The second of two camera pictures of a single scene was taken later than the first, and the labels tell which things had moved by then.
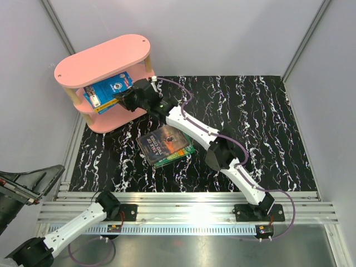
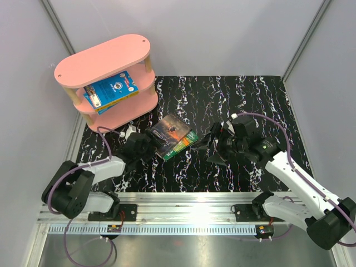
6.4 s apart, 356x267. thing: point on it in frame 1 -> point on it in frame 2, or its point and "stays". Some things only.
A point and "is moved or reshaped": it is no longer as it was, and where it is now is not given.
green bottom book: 190,149 -> 191,138
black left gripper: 36,182 -> 152,146
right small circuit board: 265,230 stays
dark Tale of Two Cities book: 162,142 is moved or reshaped
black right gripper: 124,99 -> 220,133
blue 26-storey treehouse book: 102,98 stays
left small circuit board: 114,228 stays
